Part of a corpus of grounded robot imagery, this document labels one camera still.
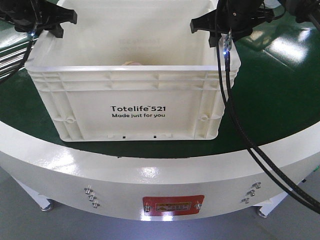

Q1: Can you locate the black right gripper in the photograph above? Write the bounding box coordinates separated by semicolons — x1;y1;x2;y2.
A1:
190;0;275;47

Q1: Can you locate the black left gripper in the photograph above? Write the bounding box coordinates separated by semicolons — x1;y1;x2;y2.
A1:
0;0;77;38

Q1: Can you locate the pink round plush toy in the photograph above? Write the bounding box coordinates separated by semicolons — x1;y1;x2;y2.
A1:
122;61;143;66

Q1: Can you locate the white Totelife plastic crate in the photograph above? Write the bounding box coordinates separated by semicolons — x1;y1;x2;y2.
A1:
24;0;242;143

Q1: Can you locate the metal rods bundle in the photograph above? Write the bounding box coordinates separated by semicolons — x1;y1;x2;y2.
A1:
0;41;29;80

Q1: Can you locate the red warning label plate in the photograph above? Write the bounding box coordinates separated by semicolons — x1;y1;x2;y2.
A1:
142;195;205;217

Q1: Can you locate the black left cable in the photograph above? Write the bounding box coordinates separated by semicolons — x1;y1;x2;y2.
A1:
0;29;36;85

